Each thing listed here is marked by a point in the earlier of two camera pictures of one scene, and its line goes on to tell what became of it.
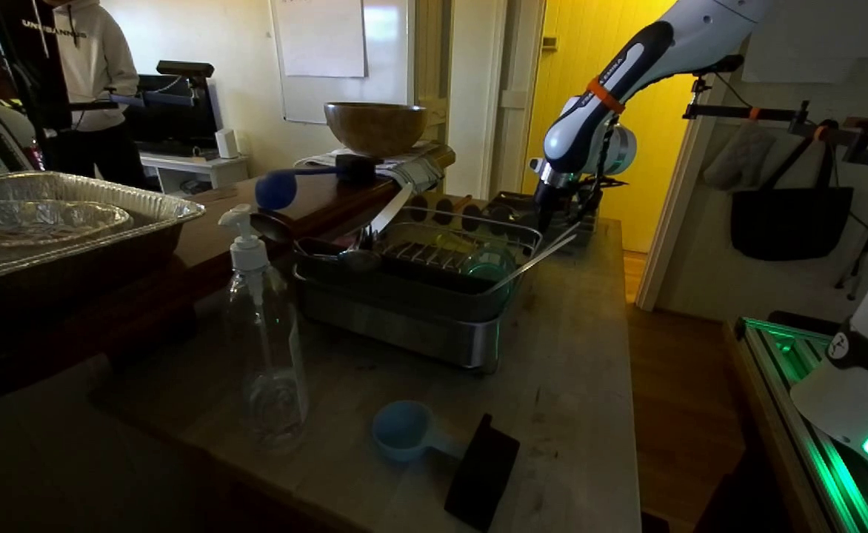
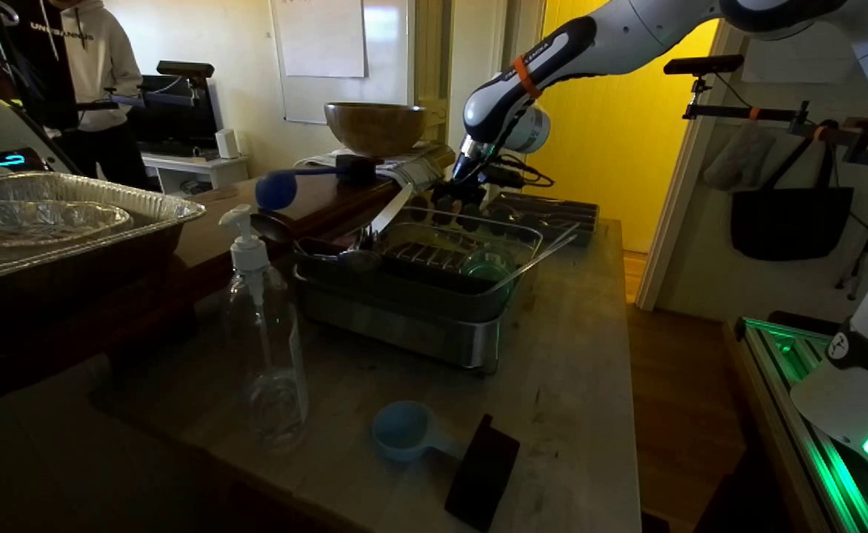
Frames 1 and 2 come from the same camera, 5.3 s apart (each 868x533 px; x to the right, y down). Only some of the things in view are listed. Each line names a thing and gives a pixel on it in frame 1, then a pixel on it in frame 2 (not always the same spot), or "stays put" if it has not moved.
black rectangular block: (484, 477) stays put
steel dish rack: (429, 274) stays put
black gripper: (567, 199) -> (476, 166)
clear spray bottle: (263, 344) stays put
